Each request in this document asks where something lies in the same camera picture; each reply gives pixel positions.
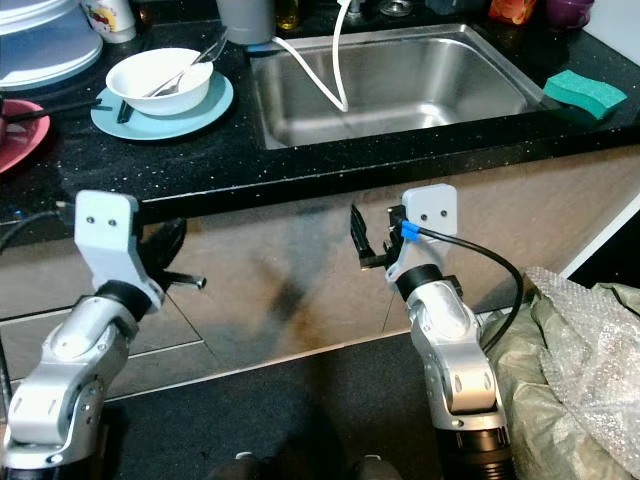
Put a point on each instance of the white ceramic bowl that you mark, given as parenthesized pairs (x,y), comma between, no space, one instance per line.
(145,75)

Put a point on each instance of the clear bubble wrap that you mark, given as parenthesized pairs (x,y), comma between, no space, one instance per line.
(580,380)

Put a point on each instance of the grey thermos jug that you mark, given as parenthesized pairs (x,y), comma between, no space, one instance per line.
(246,18)

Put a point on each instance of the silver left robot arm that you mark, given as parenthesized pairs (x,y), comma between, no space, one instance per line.
(60,380)

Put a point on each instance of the black robot foot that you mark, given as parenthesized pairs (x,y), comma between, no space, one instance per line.
(372,468)
(236,468)

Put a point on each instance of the black robot left foot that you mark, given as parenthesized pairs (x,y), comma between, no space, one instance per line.
(236,468)

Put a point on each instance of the black robot right foot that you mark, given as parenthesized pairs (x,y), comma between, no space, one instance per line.
(372,468)

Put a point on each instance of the silver fork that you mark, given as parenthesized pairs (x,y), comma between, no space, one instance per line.
(198,68)

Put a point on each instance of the purple cup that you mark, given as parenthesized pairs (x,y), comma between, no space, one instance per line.
(570,12)

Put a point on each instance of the round metal sink strainer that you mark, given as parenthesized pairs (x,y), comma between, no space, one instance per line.
(395,8)

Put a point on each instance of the red plate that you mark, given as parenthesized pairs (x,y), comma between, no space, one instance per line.
(22,135)

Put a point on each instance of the stacked blue white food container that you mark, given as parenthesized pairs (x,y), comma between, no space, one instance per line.
(45,40)

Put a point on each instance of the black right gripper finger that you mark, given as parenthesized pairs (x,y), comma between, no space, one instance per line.
(364,240)
(396,220)

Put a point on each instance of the green sponge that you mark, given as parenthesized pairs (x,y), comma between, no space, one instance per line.
(585,95)

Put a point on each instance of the beige kitchen cabinet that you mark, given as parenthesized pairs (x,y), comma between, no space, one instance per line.
(280,260)

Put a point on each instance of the stainless steel sink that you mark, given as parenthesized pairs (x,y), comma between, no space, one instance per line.
(420,85)

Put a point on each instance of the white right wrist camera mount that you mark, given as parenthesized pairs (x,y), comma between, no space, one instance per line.
(430,215)

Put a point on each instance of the white printed mug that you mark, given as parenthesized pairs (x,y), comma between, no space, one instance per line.
(108,18)

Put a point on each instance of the yellow oil bottle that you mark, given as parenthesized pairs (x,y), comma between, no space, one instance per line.
(287,12)

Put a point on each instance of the light blue plate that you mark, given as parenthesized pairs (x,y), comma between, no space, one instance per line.
(190,122)

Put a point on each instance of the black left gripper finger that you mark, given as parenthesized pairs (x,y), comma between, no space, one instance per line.
(170,250)

